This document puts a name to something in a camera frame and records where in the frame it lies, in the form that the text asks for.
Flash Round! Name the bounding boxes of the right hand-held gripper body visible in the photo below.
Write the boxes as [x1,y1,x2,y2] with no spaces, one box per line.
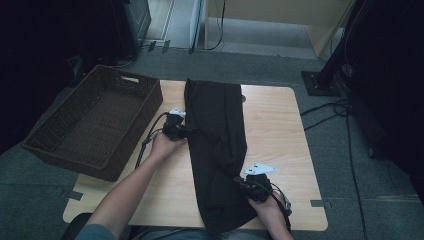
[243,162,278,204]

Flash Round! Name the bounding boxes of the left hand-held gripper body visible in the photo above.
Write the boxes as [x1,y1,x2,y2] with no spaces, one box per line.
[161,106,188,142]

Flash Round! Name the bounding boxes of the black pants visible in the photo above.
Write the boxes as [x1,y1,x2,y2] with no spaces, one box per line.
[183,78,249,236]

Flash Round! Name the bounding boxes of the brown wicker basket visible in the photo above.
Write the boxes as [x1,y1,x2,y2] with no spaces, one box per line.
[20,64,164,183]

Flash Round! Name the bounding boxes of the person's left hand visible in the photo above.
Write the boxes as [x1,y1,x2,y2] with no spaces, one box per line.
[148,131,188,165]

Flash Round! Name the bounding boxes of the person's right hand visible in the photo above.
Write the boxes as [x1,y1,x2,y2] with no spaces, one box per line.
[247,190,288,232]

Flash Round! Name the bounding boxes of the grey tape strip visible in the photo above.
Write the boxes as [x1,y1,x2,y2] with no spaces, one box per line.
[309,199,333,210]
[60,189,84,202]

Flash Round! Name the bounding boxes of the white panel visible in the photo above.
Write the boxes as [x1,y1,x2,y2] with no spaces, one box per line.
[188,0,206,55]

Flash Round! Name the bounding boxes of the black cabinet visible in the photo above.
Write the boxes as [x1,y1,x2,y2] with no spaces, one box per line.
[109,0,153,62]

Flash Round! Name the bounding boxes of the person's grey-blue shirt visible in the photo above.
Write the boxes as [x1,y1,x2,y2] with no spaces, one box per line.
[74,223,271,240]

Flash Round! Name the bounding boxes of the black chair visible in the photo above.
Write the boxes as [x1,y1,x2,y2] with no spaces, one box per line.
[60,212,94,240]

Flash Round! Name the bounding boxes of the black curtain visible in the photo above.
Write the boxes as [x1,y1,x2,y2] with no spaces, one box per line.
[346,0,424,204]
[0,0,134,154]

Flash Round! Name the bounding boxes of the light wooden cabinet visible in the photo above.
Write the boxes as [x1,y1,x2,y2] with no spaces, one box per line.
[203,0,354,60]

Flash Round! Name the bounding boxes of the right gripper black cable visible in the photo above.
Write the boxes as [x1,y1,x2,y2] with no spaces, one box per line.
[256,181,293,233]

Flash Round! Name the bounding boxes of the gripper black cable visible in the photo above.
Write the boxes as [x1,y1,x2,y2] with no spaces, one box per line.
[134,111,170,170]
[256,181,293,233]

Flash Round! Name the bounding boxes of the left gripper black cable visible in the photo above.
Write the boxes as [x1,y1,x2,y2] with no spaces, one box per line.
[134,111,170,170]

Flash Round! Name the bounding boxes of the long black floor cable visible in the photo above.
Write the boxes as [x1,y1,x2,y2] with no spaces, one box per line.
[344,109,369,240]

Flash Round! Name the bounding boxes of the hanging black cable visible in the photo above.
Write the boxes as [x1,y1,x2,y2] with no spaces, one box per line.
[204,0,227,52]

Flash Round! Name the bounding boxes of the looped black floor cable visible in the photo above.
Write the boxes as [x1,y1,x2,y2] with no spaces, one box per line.
[299,99,353,132]

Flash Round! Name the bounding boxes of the black stand with base plate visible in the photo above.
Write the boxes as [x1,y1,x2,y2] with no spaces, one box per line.
[300,0,368,98]

